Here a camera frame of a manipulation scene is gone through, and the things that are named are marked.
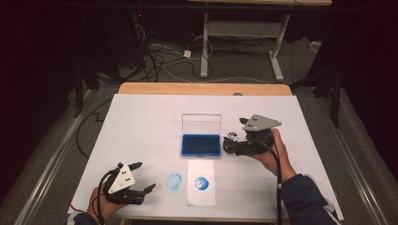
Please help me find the bundle of floor cables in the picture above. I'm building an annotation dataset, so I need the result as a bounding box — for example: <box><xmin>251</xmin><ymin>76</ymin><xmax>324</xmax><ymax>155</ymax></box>
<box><xmin>130</xmin><ymin>22</ymin><xmax>270</xmax><ymax>85</ymax></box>

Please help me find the dark device with red light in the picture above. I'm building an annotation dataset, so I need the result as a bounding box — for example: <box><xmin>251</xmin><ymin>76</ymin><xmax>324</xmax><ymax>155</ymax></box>
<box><xmin>130</xmin><ymin>11</ymin><xmax>149</xmax><ymax>37</ymax></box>

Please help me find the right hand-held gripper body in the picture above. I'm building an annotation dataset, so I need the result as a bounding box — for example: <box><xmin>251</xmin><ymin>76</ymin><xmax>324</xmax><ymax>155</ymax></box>
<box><xmin>234</xmin><ymin>113</ymin><xmax>283</xmax><ymax>157</ymax></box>

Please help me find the person's left hand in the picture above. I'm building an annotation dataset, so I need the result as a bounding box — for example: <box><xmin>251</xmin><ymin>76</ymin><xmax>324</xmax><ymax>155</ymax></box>
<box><xmin>86</xmin><ymin>186</ymin><xmax>128</xmax><ymax>223</ymax></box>

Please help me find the small white paper sheet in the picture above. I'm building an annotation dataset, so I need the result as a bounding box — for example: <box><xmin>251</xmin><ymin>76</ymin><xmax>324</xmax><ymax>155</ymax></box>
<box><xmin>186</xmin><ymin>159</ymin><xmax>217</xmax><ymax>207</ymax></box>

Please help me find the clear plastic cap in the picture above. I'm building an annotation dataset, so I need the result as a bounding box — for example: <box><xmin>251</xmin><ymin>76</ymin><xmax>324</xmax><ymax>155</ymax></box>
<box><xmin>165</xmin><ymin>172</ymin><xmax>183</xmax><ymax>190</ymax></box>

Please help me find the right hand-held gripper black cable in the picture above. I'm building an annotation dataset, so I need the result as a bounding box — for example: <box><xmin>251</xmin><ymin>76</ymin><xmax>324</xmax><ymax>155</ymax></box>
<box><xmin>254</xmin><ymin>137</ymin><xmax>283</xmax><ymax>225</ymax></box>

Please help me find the hand-held gripper black cable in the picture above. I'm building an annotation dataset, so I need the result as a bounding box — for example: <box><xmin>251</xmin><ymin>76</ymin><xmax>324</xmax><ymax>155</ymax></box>
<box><xmin>254</xmin><ymin>137</ymin><xmax>283</xmax><ymax>225</ymax></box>
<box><xmin>97</xmin><ymin>168</ymin><xmax>121</xmax><ymax>225</ymax></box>

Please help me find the large white table cover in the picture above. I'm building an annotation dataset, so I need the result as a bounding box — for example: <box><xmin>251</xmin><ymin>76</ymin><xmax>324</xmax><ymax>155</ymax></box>
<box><xmin>67</xmin><ymin>93</ymin><xmax>344</xmax><ymax>222</ymax></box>

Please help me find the long black floor cable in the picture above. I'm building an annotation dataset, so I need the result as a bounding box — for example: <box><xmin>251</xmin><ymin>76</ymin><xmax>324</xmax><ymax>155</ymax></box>
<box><xmin>75</xmin><ymin>97</ymin><xmax>114</xmax><ymax>158</ymax></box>

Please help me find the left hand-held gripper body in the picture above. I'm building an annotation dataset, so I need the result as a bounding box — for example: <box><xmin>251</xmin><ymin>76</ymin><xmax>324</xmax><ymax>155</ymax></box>
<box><xmin>102</xmin><ymin>162</ymin><xmax>145</xmax><ymax>206</ymax></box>

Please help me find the thin red wire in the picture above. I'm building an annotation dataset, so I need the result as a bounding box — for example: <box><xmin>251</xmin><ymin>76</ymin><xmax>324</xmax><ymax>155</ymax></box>
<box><xmin>70</xmin><ymin>202</ymin><xmax>92</xmax><ymax>214</ymax></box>

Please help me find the person's right hand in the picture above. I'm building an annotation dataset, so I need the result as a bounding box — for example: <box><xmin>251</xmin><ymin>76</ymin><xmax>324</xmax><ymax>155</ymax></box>
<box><xmin>250</xmin><ymin>127</ymin><xmax>298</xmax><ymax>186</ymax></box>

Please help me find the blue ink pad clear case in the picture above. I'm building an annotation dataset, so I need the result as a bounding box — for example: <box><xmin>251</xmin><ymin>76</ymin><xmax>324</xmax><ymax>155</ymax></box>
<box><xmin>180</xmin><ymin>112</ymin><xmax>222</xmax><ymax>158</ymax></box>

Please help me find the left hand-held gripper black cable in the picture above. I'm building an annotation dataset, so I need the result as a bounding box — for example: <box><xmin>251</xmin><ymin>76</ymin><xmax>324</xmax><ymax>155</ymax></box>
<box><xmin>97</xmin><ymin>168</ymin><xmax>121</xmax><ymax>225</ymax></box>

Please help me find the metal floor rail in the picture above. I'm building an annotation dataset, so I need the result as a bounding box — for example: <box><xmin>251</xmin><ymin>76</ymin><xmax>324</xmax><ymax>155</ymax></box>
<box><xmin>315</xmin><ymin>97</ymin><xmax>389</xmax><ymax>225</ymax></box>
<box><xmin>13</xmin><ymin>88</ymin><xmax>98</xmax><ymax>225</ymax></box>

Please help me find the black stand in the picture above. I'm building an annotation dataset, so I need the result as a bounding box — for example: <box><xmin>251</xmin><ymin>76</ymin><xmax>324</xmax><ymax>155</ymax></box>
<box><xmin>73</xmin><ymin>60</ymin><xmax>101</xmax><ymax>119</ymax></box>
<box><xmin>289</xmin><ymin>62</ymin><xmax>344</xmax><ymax>129</ymax></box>

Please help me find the white metal desk frame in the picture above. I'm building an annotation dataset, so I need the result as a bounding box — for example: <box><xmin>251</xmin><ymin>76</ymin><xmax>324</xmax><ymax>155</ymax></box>
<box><xmin>187</xmin><ymin>0</ymin><xmax>333</xmax><ymax>83</ymax></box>

